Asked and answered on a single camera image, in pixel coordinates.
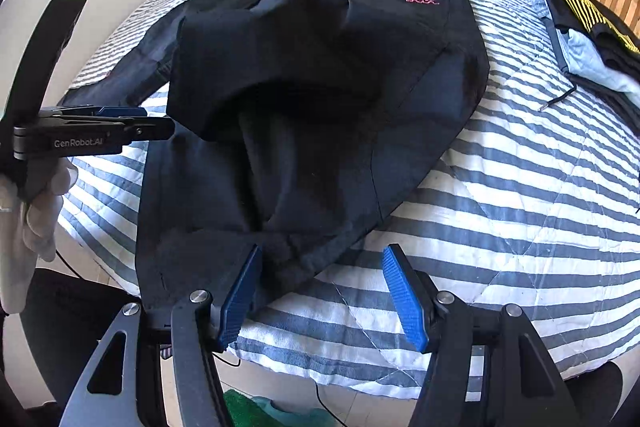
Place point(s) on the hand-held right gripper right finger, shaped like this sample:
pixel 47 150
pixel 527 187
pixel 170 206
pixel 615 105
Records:
pixel 405 302

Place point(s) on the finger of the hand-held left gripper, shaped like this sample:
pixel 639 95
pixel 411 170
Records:
pixel 150 129
pixel 120 112

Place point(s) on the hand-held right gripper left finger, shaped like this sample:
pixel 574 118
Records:
pixel 240 297

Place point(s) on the dark navy pants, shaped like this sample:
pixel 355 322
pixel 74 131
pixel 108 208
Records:
pixel 310 107

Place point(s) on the person's left hand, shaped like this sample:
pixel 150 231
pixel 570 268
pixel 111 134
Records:
pixel 35 227

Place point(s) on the green towel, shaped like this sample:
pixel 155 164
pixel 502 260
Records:
pixel 242 409

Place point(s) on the blue white striped bed quilt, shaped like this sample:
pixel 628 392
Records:
pixel 500 232

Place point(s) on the teal cloth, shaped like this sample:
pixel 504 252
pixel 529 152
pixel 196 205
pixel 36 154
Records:
pixel 295 414

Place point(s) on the person's leg in black trousers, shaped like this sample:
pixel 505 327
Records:
pixel 65 322

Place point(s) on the light blue garment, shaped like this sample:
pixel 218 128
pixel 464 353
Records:
pixel 582 49

